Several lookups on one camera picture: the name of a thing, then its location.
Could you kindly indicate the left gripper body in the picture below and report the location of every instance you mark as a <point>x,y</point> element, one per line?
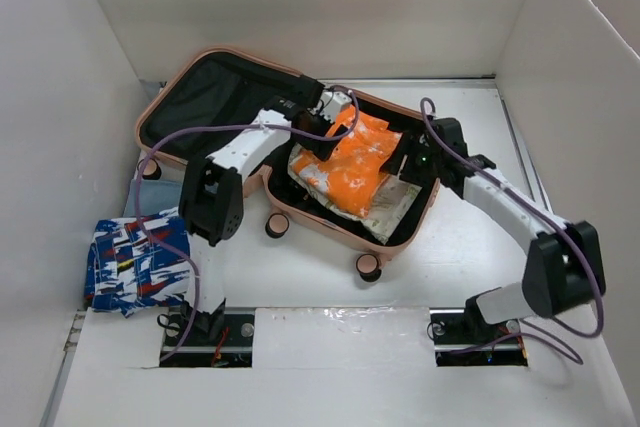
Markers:
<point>318,147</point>

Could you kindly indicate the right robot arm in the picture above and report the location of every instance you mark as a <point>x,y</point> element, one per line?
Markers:
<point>563,267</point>

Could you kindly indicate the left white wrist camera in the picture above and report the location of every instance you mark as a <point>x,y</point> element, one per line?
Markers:
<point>332,103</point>

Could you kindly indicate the pink suitcase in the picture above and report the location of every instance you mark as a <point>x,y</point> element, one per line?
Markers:
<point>219,86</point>

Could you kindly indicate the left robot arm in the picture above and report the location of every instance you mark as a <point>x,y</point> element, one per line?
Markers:
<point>212,199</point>

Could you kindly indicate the light blue denim garment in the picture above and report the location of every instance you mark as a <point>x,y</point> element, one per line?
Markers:
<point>154,196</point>

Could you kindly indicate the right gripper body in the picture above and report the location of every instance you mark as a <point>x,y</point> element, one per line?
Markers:
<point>421,164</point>

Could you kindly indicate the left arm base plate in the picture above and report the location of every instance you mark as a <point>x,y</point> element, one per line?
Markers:
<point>232,348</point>

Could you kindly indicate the blue white red shorts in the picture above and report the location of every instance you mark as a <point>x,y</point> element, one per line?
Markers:
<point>130,268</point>

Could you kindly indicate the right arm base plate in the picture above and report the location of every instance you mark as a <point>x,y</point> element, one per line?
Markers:
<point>457,344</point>

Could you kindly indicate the orange white patterned garment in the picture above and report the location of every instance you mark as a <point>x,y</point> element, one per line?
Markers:
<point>348,181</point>

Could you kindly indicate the cream green printed jacket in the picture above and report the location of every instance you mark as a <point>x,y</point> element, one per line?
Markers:
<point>389,206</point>

